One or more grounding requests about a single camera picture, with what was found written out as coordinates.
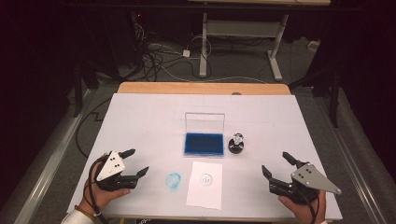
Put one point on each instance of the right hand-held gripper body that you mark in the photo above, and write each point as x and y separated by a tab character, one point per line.
311	179

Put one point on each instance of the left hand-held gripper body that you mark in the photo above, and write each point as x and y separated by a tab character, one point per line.
109	168

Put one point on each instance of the black stamp with crystal knob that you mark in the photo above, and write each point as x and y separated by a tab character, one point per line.
236	145

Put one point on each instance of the white paper sheet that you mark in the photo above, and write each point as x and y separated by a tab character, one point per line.
204	193

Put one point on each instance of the blue ink pad clear case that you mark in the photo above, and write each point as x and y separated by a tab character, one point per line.
204	143

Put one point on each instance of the person's left hand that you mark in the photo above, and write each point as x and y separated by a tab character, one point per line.
102	196

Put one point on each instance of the person's right hand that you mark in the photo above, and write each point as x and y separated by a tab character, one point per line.
302	213

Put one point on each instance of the brown wristband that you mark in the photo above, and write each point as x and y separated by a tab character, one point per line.
84	212

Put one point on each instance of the black metal stand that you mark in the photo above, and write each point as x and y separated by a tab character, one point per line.
334	99

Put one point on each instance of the wooden table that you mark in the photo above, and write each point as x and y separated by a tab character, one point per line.
186	88

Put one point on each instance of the white box on floor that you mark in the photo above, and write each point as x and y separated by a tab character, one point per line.
313	46

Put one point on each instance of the white power adapter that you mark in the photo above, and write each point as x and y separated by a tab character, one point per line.
186	53

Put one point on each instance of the black device with red light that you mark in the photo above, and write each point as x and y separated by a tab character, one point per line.
138	18

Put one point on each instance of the grey metal floor rail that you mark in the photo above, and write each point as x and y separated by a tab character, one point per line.
53	161
348	161

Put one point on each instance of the white metal desk frame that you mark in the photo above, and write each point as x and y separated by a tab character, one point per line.
239	28

